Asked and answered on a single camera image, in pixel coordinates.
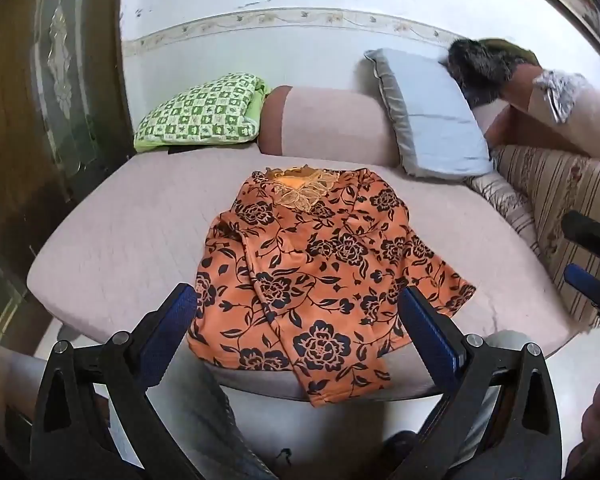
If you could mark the green checkered pillow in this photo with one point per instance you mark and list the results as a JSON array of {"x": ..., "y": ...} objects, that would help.
[{"x": 200, "y": 110}]

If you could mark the white lace cloth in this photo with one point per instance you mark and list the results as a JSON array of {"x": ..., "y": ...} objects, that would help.
[{"x": 557, "y": 92}]

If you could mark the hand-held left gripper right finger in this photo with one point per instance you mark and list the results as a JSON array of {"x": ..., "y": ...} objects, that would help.
[{"x": 420, "y": 316}]

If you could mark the pink brown clothing pile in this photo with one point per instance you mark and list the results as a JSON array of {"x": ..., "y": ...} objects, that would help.
[{"x": 597, "y": 122}]

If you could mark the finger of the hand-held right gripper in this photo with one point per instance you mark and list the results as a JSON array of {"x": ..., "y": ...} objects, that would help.
[
  {"x": 580, "y": 278},
  {"x": 587, "y": 230}
]

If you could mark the pink bolster with brown end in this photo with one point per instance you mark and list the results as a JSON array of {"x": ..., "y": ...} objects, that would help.
[{"x": 330, "y": 125}]

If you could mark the orange floral blouse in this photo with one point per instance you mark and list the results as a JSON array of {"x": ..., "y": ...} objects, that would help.
[{"x": 320, "y": 260}]

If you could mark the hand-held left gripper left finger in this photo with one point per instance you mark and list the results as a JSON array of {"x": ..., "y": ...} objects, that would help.
[{"x": 177, "y": 317}]

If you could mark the pink quilted bed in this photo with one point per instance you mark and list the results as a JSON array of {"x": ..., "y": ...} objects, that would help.
[{"x": 130, "y": 240}]

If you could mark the dark fur garment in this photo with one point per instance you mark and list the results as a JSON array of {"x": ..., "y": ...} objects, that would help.
[{"x": 485, "y": 70}]

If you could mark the dark wooden wardrobe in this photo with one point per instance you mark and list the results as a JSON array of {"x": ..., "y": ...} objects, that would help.
[{"x": 40, "y": 110}]

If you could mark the light blue pillow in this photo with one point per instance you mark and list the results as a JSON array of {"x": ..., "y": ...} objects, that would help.
[{"x": 430, "y": 115}]

